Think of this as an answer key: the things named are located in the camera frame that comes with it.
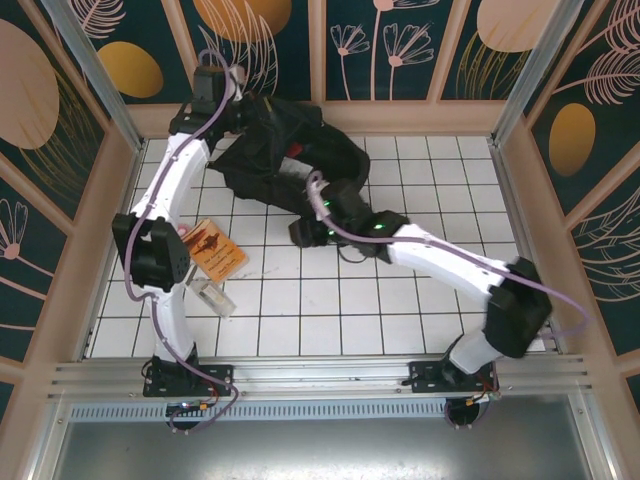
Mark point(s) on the aluminium corner post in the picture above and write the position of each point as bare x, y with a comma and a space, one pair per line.
520, 95
107, 95

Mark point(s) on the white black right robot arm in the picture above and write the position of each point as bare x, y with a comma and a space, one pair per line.
450, 260

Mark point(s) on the grey metal panel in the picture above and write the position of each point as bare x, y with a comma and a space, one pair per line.
320, 450

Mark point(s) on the black backpack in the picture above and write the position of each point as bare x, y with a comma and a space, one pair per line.
260, 170

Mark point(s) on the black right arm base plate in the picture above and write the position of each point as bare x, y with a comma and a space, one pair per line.
425, 375

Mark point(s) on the aluminium rail frame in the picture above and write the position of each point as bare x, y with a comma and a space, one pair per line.
320, 375

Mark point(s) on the pink tape roll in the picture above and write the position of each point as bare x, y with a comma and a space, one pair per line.
182, 230

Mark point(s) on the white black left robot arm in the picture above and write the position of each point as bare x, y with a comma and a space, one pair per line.
182, 170

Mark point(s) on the orange paperback book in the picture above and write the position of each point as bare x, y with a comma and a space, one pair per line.
215, 250

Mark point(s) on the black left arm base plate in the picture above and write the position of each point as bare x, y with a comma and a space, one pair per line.
220, 375

